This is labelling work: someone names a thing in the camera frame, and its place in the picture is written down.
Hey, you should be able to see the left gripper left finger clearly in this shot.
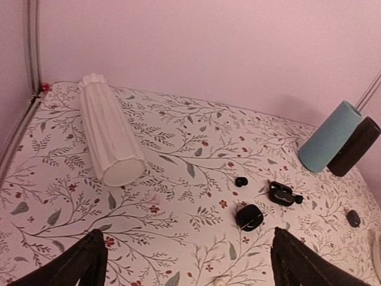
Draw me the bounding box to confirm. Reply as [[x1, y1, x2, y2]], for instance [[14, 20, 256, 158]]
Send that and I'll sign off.
[[10, 229, 108, 286]]

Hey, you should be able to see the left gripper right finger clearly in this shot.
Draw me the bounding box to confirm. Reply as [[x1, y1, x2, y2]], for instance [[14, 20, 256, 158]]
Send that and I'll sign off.
[[270, 227, 367, 286]]

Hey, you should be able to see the black small earbud case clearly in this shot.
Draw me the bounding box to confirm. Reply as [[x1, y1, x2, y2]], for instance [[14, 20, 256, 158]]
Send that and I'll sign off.
[[346, 210, 361, 228]]

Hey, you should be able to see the black round earbud case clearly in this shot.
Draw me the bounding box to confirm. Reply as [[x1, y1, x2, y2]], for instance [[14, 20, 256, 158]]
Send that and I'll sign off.
[[235, 204, 264, 232]]

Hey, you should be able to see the black open earbud case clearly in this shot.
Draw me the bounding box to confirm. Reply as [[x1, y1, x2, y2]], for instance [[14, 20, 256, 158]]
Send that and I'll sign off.
[[268, 181, 304, 207]]

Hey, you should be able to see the white ribbed plate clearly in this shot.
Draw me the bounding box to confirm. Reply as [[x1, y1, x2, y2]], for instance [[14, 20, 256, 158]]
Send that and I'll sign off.
[[372, 231, 380, 265]]

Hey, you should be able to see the white ribbed vase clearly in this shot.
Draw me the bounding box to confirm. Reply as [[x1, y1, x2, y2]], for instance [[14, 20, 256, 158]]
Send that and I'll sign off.
[[79, 73, 146, 187]]

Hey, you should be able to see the black earbud on mat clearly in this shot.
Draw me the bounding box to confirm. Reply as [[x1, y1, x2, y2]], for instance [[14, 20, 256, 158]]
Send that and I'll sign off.
[[235, 177, 246, 187]]

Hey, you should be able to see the teal vase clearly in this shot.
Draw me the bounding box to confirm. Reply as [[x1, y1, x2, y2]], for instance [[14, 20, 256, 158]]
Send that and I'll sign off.
[[298, 101, 361, 173]]

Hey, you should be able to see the floral patterned table mat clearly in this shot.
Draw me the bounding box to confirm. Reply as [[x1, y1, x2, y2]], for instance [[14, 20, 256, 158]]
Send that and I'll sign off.
[[1, 82, 380, 285]]

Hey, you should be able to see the black vase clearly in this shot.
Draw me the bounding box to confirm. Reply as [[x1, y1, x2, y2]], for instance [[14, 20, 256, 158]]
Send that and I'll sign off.
[[327, 116, 380, 177]]

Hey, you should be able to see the right aluminium frame post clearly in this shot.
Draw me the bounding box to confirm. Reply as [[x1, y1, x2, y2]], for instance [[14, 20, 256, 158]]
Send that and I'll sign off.
[[355, 70, 381, 112]]

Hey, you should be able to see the aluminium frame post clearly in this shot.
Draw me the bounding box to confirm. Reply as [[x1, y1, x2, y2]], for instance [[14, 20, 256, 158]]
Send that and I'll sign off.
[[23, 0, 42, 97], [355, 70, 381, 112]]

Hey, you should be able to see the left aluminium frame post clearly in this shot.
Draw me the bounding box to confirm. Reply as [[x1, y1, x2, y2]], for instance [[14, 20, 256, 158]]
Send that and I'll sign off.
[[23, 0, 42, 97]]

